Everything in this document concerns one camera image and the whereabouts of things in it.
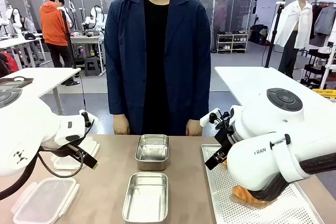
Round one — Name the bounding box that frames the white table with grey leg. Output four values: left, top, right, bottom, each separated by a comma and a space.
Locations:
0, 67, 81, 116

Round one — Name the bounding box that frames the black utility cart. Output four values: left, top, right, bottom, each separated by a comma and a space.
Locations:
300, 48, 336, 90

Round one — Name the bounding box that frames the background white workbench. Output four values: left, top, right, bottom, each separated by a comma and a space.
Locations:
69, 33, 106, 76

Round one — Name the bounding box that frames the clear plastic clip lid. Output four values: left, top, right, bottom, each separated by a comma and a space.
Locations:
10, 176, 80, 224
51, 136, 101, 170

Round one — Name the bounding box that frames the person's right forearm navy sleeve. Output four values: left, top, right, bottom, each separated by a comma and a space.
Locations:
107, 77, 128, 123

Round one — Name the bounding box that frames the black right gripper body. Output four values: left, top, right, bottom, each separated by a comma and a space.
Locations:
213, 115, 236, 152

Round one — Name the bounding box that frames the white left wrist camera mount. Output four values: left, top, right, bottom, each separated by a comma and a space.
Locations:
78, 109, 99, 127

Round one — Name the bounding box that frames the grey step stool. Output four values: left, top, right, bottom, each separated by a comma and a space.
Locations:
83, 56, 100, 77

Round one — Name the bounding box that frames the black tripod pole with camera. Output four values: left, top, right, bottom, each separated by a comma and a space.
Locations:
264, 2, 286, 68

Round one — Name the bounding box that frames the perforated metal baking tray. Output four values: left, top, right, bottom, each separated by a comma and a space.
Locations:
201, 144, 325, 224

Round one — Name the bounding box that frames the black flat tray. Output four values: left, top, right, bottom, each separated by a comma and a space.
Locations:
0, 77, 34, 90

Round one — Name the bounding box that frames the person's left forearm navy sleeve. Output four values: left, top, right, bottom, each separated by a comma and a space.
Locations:
187, 77, 211, 122

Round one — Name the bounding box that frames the person's left hand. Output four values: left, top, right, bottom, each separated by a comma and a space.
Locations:
185, 120, 203, 137

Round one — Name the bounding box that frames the red bag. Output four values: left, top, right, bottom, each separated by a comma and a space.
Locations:
0, 52, 19, 78

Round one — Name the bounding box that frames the yellow box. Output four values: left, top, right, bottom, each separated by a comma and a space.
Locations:
312, 88, 336, 101

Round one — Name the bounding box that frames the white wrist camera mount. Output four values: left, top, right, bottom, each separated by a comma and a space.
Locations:
199, 108, 224, 127
78, 109, 99, 127

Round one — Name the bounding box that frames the person in navy jacket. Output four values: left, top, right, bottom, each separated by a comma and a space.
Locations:
104, 0, 212, 137

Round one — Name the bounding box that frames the mannequin in white shirt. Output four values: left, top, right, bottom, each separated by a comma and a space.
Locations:
267, 0, 313, 79

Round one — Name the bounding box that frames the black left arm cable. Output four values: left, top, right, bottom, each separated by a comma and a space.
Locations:
0, 153, 87, 201

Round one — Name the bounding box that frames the person's right hand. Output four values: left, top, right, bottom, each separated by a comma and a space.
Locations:
113, 120, 131, 135

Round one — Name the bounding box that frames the seated person in grey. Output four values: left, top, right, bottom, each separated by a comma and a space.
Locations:
15, 15, 37, 35

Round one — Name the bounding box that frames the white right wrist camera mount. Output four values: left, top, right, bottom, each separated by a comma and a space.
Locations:
199, 108, 224, 127

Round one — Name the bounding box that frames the white shoe rack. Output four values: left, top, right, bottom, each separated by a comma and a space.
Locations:
216, 33, 249, 54

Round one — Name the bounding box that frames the black right arm cable sleeve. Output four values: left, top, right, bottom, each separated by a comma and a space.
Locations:
246, 152, 336, 201

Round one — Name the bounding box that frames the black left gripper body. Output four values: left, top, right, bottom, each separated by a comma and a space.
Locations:
39, 140, 86, 158

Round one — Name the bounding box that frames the steel rectangular container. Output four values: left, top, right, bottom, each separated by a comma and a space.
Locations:
134, 134, 170, 171
122, 172, 169, 223

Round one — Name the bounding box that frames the clothes rack with garments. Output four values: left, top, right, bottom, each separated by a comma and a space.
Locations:
311, 2, 336, 48

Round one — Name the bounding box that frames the black bags pile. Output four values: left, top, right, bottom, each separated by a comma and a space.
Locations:
249, 24, 269, 46

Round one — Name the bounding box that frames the person in orange hoodie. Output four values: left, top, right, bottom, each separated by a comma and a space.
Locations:
39, 0, 76, 86

